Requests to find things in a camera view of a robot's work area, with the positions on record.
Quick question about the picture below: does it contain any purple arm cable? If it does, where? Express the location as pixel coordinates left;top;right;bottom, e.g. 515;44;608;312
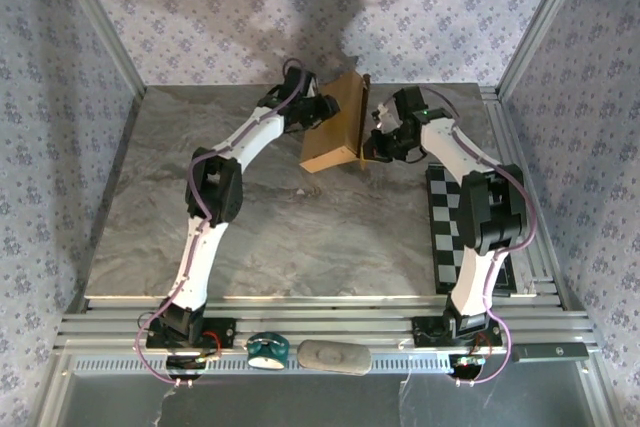
134;59;309;388
424;86;539;388

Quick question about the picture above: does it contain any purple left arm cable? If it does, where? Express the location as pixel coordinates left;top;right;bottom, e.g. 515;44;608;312
134;59;309;388

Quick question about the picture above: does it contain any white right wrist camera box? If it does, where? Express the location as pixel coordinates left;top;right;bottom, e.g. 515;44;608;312
373;102;401;132

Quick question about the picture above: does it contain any grey metal panel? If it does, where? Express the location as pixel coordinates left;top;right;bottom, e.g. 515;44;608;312
64;371;591;427

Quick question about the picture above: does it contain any dark rectangular bar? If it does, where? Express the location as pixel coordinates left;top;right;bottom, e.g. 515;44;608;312
512;343;590;363

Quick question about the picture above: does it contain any black and grey chessboard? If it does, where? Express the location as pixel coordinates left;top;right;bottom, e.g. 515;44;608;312
424;162;516;297

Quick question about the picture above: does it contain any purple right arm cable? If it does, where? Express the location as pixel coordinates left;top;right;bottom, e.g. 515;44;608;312
424;86;539;388

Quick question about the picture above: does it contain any brown cardboard box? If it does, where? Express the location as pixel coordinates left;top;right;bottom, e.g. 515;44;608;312
298;71;374;174

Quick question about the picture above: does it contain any small circuit board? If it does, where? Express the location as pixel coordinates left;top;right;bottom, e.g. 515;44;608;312
449;354;489;371

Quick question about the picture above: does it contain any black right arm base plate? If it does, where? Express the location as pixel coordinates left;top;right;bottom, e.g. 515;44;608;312
412;315;503;347

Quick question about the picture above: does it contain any slotted grey cable duct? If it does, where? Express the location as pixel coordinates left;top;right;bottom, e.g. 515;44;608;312
72;357;454;374

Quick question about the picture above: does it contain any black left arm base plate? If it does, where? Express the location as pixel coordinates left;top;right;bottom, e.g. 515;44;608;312
144;317;237;349

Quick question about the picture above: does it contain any aluminium extrusion frame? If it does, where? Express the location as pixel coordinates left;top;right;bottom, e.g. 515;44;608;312
37;0;616;427

